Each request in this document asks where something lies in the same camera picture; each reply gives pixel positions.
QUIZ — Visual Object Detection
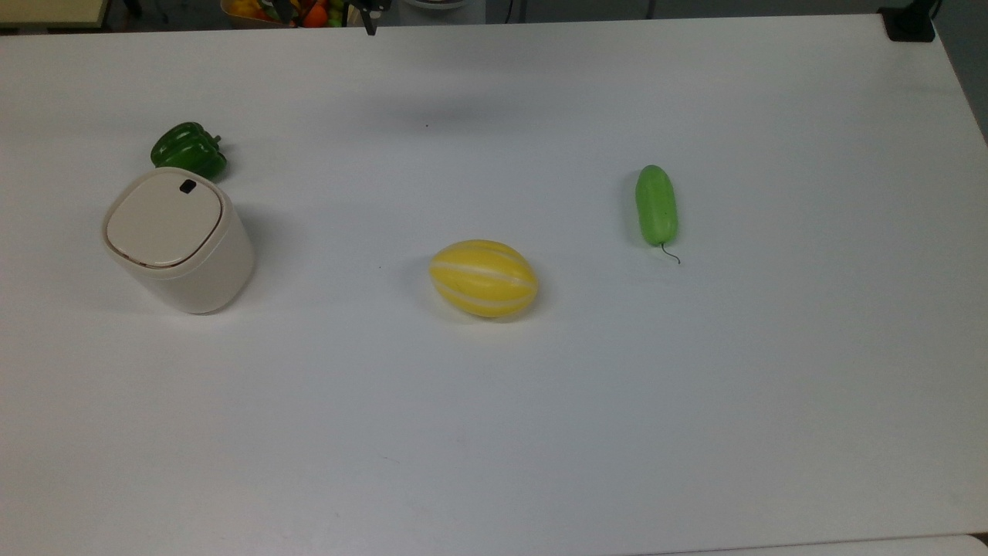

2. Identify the beige garbage bin with lid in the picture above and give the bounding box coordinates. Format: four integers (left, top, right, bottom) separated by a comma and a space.
100, 167, 255, 315

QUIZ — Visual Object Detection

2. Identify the basket of toy fruits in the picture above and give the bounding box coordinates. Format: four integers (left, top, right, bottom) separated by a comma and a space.
220, 0, 352, 29

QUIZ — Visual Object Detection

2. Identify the white round container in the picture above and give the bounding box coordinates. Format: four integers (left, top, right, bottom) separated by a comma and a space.
398, 0, 487, 25

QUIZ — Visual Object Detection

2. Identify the dark green toy bell pepper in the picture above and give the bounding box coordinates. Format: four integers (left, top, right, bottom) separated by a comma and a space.
151, 122, 228, 181

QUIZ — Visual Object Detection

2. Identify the tan wooden board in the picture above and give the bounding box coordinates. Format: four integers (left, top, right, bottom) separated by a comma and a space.
0, 0, 111, 32

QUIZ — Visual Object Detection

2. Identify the yellow striped toy melon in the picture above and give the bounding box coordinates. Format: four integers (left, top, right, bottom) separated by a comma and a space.
429, 239, 540, 319

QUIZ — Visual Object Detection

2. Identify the light green toy cucumber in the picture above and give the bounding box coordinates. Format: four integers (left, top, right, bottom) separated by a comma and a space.
635, 164, 682, 265

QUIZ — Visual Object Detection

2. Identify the black stand base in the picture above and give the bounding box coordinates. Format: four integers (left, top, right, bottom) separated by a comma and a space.
878, 0, 939, 43

